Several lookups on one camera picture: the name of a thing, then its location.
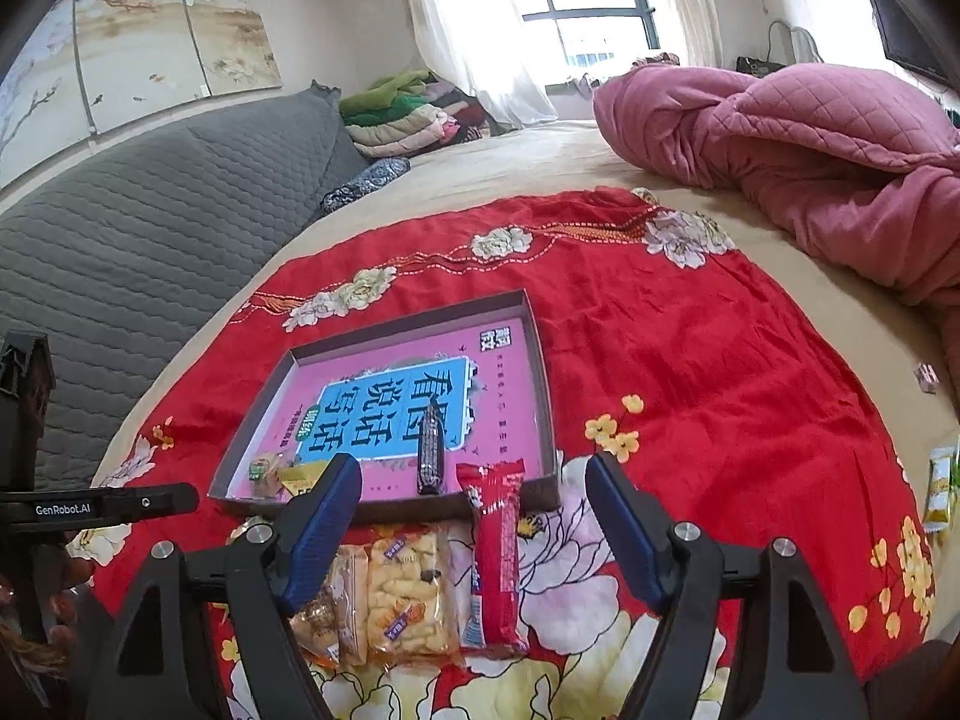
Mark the beige bed sheet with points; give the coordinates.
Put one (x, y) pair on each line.
(525, 157)

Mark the small pink box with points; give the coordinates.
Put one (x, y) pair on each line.
(926, 379)

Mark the dark chocolate bar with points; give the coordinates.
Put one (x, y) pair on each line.
(431, 450)

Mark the white curtain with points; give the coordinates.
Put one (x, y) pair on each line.
(682, 0)
(465, 15)

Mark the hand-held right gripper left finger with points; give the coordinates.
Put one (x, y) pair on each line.
(330, 521)

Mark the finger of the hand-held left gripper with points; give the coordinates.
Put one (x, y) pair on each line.
(154, 502)

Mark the red snack bar packet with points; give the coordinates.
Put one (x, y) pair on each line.
(495, 562)

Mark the yellow and green packet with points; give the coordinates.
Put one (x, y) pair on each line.
(939, 491)

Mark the pink quilt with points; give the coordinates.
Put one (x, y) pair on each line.
(787, 135)

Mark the small green-label candy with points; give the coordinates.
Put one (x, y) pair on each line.
(260, 474)

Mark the light green packet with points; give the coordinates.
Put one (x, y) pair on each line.
(300, 476)

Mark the grey tray with pink print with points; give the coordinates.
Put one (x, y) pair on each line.
(510, 390)

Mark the floral wall painting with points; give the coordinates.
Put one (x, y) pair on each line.
(127, 37)

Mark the dark grey cloth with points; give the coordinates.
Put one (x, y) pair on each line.
(915, 682)

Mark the grey quilted headboard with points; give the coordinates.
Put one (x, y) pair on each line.
(150, 225)

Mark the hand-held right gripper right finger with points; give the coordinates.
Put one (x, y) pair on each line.
(622, 532)

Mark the pile of folded clothes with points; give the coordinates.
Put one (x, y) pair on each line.
(397, 112)

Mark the black bag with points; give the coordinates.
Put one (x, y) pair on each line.
(754, 66)

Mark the yellow puff snack packet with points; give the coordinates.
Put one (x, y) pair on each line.
(409, 592)

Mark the orange-edged brown pastry packet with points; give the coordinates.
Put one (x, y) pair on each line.
(334, 607)

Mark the red floral cloth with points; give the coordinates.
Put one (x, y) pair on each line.
(675, 352)

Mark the person's left hand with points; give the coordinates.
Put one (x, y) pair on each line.
(69, 570)

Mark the dark patterned pillow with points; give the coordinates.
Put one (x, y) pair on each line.
(367, 181)

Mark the black television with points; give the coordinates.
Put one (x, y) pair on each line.
(904, 34)

